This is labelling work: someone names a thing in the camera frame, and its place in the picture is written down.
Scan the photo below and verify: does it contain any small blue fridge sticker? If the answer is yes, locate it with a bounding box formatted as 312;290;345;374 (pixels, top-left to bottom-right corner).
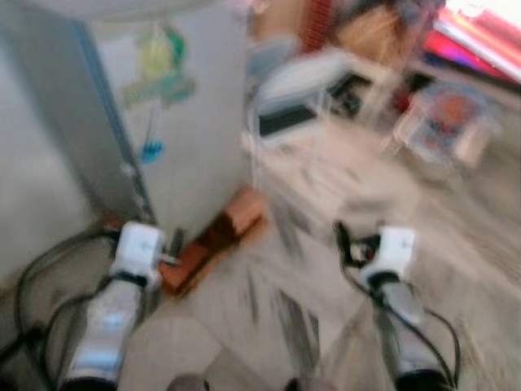
140;140;166;164

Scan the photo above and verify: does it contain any silver small fridge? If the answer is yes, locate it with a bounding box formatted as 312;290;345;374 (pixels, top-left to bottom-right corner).
0;0;251;241

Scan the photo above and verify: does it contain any green yellow fridge sticker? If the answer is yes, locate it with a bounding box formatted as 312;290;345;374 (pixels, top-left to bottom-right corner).
122;24;198;111

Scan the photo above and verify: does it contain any clear bag with red contents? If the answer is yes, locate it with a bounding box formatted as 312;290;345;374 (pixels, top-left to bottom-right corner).
395;81;500;169

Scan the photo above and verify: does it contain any brown cardboard box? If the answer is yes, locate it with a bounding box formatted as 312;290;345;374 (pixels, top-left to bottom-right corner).
336;7;426;68

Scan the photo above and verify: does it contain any red striped lattice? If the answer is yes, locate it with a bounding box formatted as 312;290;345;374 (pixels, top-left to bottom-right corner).
300;0;336;55

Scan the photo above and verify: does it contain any red pink mat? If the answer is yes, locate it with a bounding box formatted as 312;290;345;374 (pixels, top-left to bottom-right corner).
423;0;521;84

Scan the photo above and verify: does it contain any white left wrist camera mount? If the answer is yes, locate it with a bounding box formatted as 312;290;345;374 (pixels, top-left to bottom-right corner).
110;222;168;288

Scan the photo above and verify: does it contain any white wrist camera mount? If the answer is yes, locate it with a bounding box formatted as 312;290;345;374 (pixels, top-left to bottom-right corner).
362;226;418;282
110;222;168;288

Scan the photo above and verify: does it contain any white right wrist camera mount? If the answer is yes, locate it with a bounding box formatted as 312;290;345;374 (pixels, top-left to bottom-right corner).
362;226;418;282

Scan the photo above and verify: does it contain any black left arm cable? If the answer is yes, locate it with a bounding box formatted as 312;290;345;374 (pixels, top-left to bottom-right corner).
15;231;123;384

